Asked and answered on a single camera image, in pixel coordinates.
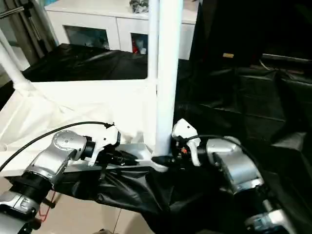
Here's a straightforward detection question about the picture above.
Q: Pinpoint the grey metal tripod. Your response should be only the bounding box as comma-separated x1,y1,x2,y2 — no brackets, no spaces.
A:
0,0,59,71

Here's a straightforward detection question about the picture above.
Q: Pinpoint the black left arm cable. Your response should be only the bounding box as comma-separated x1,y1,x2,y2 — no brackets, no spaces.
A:
0,121,115,171

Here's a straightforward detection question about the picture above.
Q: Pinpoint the black bundle in clear bag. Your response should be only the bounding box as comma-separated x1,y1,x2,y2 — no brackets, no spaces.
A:
130,0,149,13

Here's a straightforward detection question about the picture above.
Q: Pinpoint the white plastic table leg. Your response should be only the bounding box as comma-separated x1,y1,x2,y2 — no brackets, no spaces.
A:
153,0,184,156
147,0,159,83
0,43,32,91

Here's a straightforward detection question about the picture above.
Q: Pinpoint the thin red cable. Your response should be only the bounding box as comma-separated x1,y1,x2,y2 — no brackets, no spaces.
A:
39,191,56,221

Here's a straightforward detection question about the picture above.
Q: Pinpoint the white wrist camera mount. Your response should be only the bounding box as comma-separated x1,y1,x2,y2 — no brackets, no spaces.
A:
89,124,122,168
171,118,202,167

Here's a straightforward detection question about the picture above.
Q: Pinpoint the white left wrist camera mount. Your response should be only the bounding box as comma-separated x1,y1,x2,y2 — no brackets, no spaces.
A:
89,124,122,168

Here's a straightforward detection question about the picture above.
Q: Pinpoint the white glass-door cabinet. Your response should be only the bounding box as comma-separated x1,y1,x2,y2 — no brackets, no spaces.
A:
45,0,198,60

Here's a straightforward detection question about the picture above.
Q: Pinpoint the dark horizontal bar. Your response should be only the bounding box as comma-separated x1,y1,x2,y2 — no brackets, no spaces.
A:
262,54,312,63

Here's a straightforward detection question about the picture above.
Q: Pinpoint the black plastic mat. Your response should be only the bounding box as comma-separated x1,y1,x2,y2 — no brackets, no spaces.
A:
4,43,312,234

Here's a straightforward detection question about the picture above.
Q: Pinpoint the white plastic table top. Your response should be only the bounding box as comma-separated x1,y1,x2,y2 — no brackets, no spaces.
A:
0,78,171,177

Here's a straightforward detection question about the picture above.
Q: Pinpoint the black fabric backdrop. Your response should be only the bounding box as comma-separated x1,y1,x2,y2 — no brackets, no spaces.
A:
190,0,312,71

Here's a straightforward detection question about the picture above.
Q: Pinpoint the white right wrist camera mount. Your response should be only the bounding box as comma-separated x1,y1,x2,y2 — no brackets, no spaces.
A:
171,118,202,167

